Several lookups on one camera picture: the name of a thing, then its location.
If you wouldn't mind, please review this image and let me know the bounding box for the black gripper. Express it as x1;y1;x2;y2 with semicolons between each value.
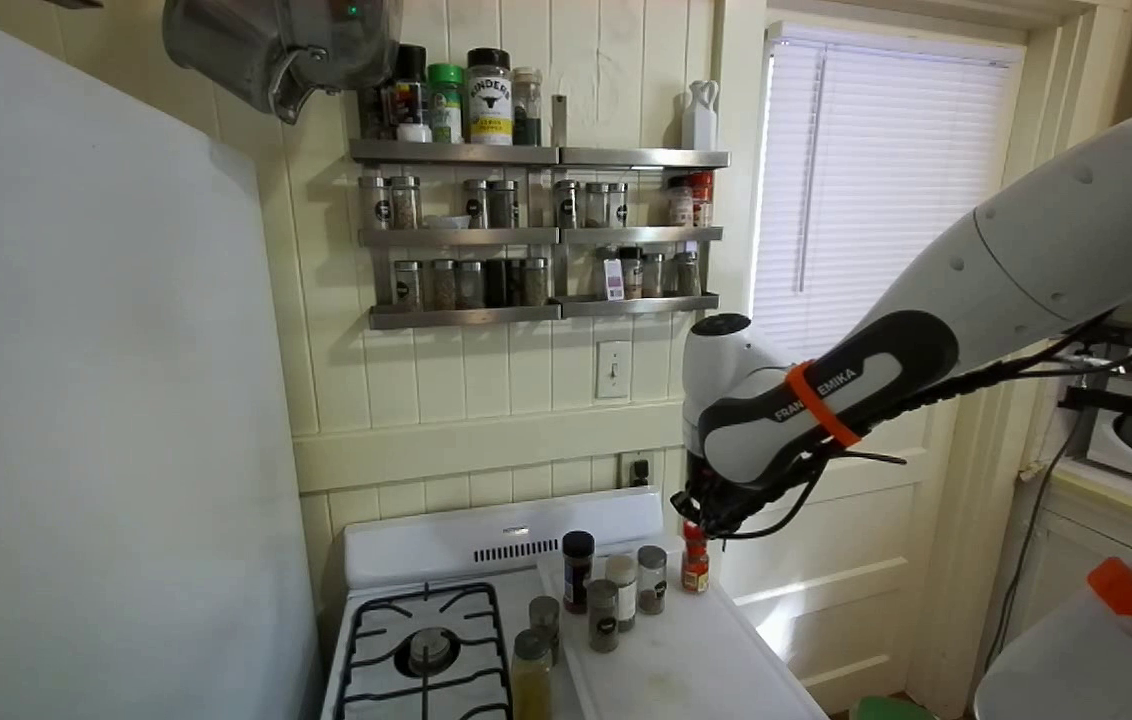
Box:
667;451;798;544

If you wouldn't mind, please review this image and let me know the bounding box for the red lid spice container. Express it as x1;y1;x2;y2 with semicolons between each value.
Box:
677;519;712;596

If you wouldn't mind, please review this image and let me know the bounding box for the steel lid pepper jar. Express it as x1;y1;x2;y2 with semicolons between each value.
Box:
633;538;673;621

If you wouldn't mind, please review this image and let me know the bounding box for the black lid spice jar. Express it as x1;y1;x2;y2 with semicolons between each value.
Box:
561;529;599;614

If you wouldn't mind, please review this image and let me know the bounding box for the steel lid glass jar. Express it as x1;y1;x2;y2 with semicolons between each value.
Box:
524;593;565;668

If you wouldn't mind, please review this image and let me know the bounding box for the green plastic container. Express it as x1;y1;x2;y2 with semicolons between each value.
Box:
851;691;937;720

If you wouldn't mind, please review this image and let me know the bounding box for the red lid rack jar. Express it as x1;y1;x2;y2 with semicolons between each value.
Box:
688;169;720;226

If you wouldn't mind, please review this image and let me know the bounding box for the large black lid seasoning jar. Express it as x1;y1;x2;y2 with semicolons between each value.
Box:
463;44;517;146

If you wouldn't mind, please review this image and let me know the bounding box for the green lid bottle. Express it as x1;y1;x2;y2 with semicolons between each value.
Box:
424;60;467;146

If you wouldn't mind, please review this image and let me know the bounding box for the white label spice jar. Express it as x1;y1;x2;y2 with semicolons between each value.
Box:
604;553;640;633

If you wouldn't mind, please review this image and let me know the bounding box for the small labelled spice jar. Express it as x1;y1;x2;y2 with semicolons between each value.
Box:
582;575;623;654

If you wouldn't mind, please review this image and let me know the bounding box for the white panel door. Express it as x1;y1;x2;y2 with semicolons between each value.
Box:
706;395;980;716

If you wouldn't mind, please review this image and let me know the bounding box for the yellowish oil jar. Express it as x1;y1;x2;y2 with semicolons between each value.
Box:
511;629;557;720

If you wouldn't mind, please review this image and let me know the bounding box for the white gas stove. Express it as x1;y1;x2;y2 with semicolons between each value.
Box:
315;483;677;720

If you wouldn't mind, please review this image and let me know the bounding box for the white label rack jar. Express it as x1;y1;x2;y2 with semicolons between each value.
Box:
595;253;633;305

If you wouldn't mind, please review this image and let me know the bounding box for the dark rack spice jar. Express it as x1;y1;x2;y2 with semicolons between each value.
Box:
484;255;524;312

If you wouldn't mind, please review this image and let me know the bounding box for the black stove burner grate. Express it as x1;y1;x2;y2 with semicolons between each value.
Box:
330;578;517;720

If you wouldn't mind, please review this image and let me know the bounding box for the white shaker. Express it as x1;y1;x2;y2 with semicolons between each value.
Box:
683;74;724;152

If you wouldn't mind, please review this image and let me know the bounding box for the white window blind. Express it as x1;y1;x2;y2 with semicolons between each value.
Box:
751;24;1023;364

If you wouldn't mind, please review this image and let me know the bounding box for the small dark seasoning jar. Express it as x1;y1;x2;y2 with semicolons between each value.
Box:
511;67;549;146

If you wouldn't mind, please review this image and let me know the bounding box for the black sauce bottle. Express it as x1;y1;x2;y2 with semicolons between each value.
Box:
389;40;436;146

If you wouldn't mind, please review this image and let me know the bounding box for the hanging stainless steel pan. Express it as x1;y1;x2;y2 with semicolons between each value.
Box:
301;0;394;101

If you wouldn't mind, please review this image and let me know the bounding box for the white refrigerator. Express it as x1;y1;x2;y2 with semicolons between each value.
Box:
0;0;323;720

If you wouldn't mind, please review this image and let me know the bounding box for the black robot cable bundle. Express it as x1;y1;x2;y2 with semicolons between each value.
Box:
720;283;1132;544

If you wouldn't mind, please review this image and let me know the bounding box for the white door frame trim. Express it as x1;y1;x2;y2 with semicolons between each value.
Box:
700;0;774;403

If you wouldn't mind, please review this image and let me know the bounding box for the metal wall spice rack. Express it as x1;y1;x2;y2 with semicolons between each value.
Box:
349;135;731;332

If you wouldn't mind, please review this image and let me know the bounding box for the black camera stand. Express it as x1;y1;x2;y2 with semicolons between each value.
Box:
1057;312;1132;418

